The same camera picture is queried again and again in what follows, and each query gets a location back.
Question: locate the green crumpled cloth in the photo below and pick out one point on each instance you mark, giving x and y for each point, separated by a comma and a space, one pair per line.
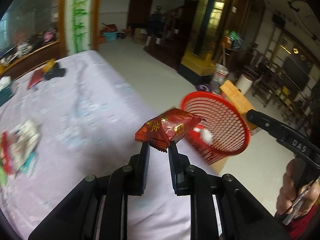
3, 177

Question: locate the orange packet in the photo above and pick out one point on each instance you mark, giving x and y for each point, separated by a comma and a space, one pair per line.
239, 101

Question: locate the gold pillar base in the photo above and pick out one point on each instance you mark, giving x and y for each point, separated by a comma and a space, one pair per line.
213, 20

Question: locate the red plastic mesh basket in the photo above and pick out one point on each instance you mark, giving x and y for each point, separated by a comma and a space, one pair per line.
222, 133

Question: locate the purple mop head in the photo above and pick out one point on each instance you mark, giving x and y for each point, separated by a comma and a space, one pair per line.
204, 87

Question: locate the black device on table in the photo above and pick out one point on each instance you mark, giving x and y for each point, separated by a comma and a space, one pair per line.
55, 71

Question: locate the lilac floral tablecloth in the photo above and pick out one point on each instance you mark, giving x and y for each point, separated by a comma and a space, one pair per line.
88, 120

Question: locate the teal tissue box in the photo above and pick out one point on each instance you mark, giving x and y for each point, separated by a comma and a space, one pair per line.
8, 89

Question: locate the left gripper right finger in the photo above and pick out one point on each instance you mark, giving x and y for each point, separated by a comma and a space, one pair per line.
220, 207

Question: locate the white cylinder stool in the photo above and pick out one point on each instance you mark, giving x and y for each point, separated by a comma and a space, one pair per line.
244, 83

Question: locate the yellow tape roll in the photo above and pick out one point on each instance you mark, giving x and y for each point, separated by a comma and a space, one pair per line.
48, 66

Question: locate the red booklet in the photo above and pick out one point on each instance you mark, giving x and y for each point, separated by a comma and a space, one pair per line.
35, 78

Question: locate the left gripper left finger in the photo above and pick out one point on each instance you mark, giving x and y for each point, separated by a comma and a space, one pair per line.
97, 207

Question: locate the white plastic bucket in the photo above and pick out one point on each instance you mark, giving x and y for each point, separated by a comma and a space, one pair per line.
220, 74

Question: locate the right hand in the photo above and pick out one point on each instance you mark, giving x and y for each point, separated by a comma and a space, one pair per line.
288, 194

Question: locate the dark red candy wrapper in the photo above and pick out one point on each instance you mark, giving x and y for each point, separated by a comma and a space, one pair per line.
169, 126

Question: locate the bamboo painted pillar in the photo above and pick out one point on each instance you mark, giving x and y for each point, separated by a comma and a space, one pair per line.
78, 25

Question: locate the wooden cabinet counter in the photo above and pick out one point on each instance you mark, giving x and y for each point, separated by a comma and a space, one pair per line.
33, 60

